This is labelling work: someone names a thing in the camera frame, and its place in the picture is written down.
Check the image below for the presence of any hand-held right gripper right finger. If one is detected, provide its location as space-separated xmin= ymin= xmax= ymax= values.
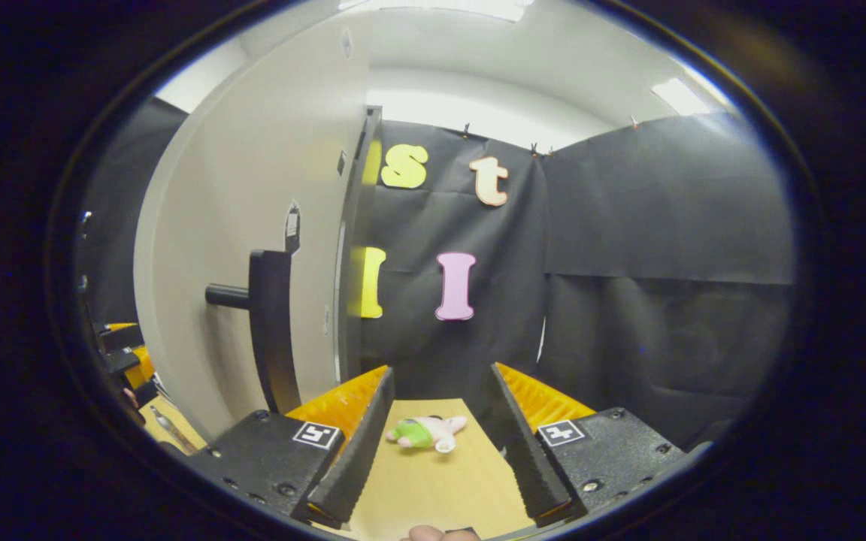
xmin=489 ymin=362 xmax=688 ymax=528

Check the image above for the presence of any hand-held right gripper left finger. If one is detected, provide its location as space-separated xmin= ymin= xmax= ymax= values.
xmin=189 ymin=364 xmax=396 ymax=530

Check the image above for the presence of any black cabinet door handle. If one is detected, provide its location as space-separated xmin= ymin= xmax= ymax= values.
xmin=205 ymin=249 xmax=302 ymax=416

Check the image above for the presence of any beige cabinet door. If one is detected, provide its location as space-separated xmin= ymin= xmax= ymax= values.
xmin=132 ymin=23 xmax=370 ymax=444

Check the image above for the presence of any green plush toy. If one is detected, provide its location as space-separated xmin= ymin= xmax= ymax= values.
xmin=386 ymin=415 xmax=469 ymax=454

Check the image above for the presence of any thin grey stick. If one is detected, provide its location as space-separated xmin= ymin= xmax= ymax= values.
xmin=149 ymin=406 xmax=195 ymax=454

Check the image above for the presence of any black backdrop cloth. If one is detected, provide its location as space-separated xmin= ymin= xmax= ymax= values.
xmin=76 ymin=98 xmax=795 ymax=452

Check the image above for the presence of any ceiling light panel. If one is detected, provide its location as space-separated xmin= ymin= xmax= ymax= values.
xmin=339 ymin=0 xmax=535 ymax=22
xmin=651 ymin=77 xmax=712 ymax=117

